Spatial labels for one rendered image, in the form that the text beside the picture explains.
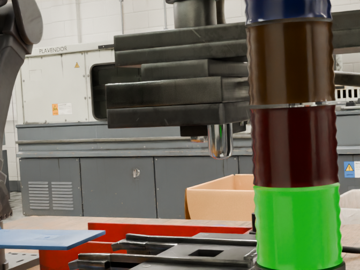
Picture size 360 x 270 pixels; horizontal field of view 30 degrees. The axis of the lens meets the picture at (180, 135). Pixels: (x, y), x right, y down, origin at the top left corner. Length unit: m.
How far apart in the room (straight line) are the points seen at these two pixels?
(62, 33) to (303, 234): 8.49
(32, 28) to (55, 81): 5.38
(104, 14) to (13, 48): 7.48
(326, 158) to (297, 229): 0.03
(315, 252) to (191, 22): 0.32
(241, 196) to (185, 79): 2.41
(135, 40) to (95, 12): 7.98
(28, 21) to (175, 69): 0.50
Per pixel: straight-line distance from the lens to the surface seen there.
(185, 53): 0.55
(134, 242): 0.68
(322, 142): 0.29
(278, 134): 0.28
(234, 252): 0.62
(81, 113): 6.22
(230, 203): 2.94
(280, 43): 0.28
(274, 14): 0.28
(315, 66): 0.29
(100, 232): 0.70
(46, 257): 0.87
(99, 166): 6.11
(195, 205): 3.02
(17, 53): 1.00
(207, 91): 0.50
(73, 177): 6.30
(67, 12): 8.72
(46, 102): 6.46
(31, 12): 1.02
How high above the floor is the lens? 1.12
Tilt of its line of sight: 3 degrees down
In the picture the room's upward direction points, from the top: 3 degrees counter-clockwise
